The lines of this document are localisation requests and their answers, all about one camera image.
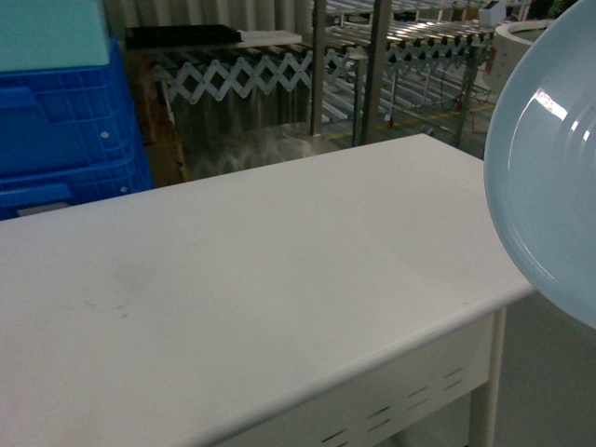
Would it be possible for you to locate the blue crate bottom right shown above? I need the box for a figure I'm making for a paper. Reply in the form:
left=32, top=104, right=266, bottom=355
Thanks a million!
left=1, top=154, right=153, bottom=220

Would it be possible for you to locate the light blue oval tray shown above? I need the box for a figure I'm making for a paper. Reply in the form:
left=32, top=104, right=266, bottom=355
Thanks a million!
left=484, top=1, right=595, bottom=327

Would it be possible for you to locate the white round bin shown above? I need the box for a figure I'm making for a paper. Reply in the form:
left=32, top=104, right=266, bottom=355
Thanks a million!
left=483, top=19, right=554, bottom=94

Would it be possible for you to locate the expandable roller conveyor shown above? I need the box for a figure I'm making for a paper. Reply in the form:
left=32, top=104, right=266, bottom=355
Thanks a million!
left=152, top=21, right=495, bottom=123

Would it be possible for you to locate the blue crate top right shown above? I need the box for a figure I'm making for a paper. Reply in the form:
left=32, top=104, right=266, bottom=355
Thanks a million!
left=1, top=39, right=146, bottom=178

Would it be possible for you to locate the black tray on conveyor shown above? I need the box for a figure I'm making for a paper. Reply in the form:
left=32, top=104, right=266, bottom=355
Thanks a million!
left=125, top=24, right=242, bottom=49

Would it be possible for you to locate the blue crate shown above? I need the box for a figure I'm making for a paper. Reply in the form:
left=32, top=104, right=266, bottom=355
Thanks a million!
left=1, top=39, right=146, bottom=178
left=1, top=154, right=153, bottom=220

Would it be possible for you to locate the teal foam box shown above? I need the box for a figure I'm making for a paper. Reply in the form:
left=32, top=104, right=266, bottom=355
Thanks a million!
left=1, top=0, right=111, bottom=72

